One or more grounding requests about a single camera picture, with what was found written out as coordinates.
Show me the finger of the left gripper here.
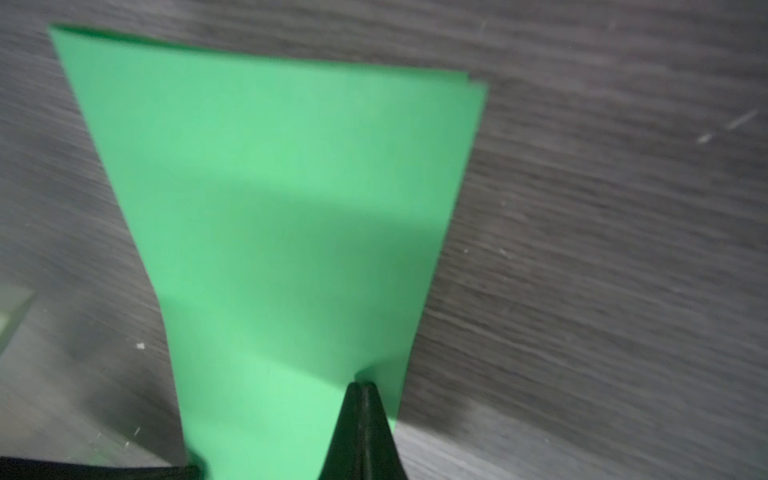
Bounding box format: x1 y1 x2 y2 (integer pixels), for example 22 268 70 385
1 457 203 480

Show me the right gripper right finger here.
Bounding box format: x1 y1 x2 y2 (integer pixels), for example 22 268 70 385
362 382 407 480

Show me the green square paper sheet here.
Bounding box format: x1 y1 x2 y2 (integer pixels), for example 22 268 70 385
49 24 488 479

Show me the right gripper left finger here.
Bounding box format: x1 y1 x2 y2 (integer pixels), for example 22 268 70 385
319 382 364 480

